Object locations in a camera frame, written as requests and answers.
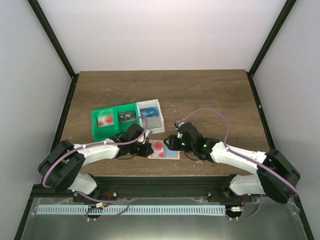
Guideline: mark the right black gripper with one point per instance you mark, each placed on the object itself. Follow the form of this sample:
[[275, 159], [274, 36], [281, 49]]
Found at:
[[173, 145]]

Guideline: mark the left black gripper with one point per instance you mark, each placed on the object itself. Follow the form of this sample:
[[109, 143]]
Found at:
[[145, 153]]

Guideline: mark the red white card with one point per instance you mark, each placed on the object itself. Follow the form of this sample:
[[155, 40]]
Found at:
[[158, 149], [104, 121]]

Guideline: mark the beige card holder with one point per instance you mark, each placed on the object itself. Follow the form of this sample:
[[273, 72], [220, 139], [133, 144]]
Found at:
[[168, 154]]

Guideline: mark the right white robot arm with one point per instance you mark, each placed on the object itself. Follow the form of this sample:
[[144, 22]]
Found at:
[[270, 173]]

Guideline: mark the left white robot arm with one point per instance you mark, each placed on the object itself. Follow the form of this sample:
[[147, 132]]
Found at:
[[61, 169]]

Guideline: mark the blue vip card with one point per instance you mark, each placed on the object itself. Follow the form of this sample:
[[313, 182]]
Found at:
[[149, 112]]

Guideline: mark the black vip card in bin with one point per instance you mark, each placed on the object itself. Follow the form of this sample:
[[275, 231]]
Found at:
[[128, 116]]

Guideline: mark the white plastic bin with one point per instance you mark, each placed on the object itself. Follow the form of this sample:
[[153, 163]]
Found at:
[[155, 124]]

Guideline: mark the green plastic bin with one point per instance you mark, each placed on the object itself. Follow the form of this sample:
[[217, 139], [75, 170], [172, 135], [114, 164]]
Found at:
[[102, 133], [123, 127]]

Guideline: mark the light blue slotted strip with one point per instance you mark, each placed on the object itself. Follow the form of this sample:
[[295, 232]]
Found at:
[[164, 210]]

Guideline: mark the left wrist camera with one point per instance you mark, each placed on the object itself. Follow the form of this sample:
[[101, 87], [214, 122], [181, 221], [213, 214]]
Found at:
[[147, 134]]

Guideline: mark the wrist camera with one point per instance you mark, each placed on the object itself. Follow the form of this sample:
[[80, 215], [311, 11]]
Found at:
[[147, 134], [180, 128]]

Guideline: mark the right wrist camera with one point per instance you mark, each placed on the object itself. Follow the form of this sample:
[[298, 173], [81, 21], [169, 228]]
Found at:
[[180, 128]]

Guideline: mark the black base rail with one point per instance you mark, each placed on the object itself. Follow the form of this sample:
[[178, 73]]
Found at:
[[210, 188]]

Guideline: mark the right black frame post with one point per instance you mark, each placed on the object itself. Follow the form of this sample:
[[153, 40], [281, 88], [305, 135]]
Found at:
[[279, 22]]

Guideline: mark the black frame post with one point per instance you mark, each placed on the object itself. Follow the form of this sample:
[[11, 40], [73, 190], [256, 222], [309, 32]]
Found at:
[[279, 22], [41, 17]]

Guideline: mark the left black frame post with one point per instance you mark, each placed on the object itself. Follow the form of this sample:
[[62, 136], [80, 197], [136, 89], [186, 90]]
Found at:
[[41, 17]]

